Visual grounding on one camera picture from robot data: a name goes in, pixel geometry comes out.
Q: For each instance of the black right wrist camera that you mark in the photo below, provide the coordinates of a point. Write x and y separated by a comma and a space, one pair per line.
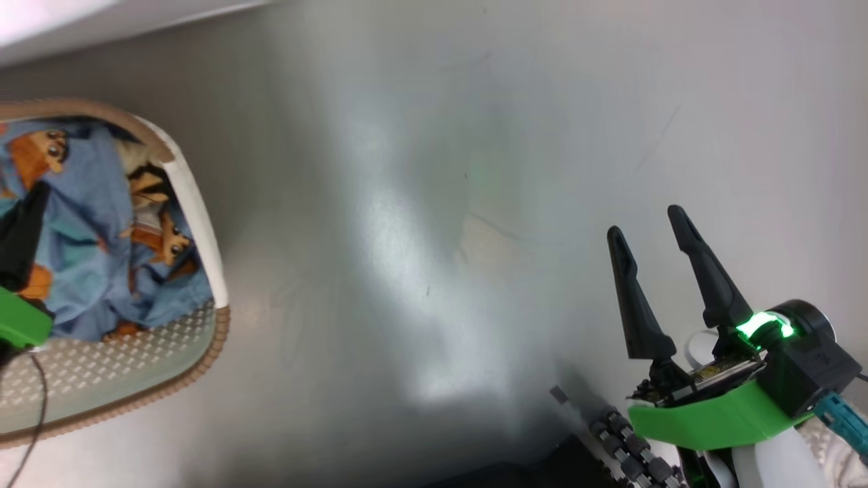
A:
807, 366

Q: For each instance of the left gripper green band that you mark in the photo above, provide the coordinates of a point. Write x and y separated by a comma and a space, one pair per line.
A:
24, 322

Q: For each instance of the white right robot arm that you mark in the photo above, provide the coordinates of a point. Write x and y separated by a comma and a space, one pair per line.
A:
773, 468

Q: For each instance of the white ribbed wheel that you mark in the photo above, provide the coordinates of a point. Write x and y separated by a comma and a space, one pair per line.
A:
841, 455

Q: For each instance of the white front-load washing machine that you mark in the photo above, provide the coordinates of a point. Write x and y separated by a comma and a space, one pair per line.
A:
68, 20

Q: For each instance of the blue bear print clothes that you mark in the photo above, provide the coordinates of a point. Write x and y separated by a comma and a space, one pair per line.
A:
88, 224

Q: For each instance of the grey black roller wheel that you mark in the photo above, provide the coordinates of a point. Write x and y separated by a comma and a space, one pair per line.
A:
627, 447

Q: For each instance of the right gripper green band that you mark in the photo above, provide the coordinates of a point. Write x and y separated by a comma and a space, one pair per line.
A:
712, 420

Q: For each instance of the white basket with brown rim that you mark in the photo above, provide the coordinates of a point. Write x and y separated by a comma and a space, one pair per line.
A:
135, 379

